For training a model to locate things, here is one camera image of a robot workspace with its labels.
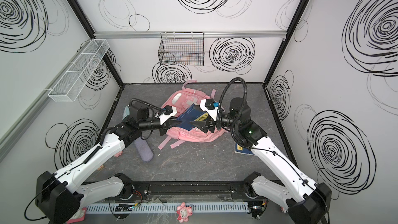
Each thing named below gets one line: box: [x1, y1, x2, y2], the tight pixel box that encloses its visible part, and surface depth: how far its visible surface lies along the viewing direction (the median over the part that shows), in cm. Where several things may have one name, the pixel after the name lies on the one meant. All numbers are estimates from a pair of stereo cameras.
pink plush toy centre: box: [176, 201, 194, 223], surface depth 67 cm
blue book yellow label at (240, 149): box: [234, 141, 255, 156], surface depth 88 cm
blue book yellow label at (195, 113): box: [176, 103, 209, 132], surface depth 70 cm
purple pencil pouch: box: [134, 137, 154, 163], surface depth 85 cm
